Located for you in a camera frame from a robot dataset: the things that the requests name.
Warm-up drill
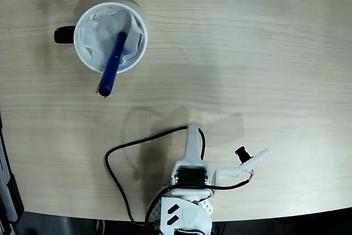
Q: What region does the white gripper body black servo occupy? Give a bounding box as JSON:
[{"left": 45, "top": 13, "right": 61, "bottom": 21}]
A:
[{"left": 169, "top": 160, "right": 213, "bottom": 195}]

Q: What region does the blue metal pen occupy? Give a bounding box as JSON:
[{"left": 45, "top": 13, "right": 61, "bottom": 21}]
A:
[{"left": 95, "top": 31, "right": 129, "bottom": 99}]

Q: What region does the white perforated arm base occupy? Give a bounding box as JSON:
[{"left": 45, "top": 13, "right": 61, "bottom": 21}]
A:
[{"left": 147, "top": 187, "right": 215, "bottom": 221}]

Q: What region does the white crumpled paper tissue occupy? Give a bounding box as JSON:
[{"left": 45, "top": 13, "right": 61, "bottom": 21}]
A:
[{"left": 80, "top": 9, "right": 146, "bottom": 67}]

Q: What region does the gray black equipment rack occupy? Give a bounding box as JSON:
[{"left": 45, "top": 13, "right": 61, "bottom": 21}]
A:
[{"left": 0, "top": 110, "right": 25, "bottom": 235}]

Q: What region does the black camera cable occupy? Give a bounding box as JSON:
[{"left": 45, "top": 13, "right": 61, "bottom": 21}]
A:
[{"left": 103, "top": 125, "right": 255, "bottom": 225}]

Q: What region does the white mug black handle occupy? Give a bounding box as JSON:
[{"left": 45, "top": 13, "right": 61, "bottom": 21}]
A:
[{"left": 53, "top": 1, "right": 149, "bottom": 75}]

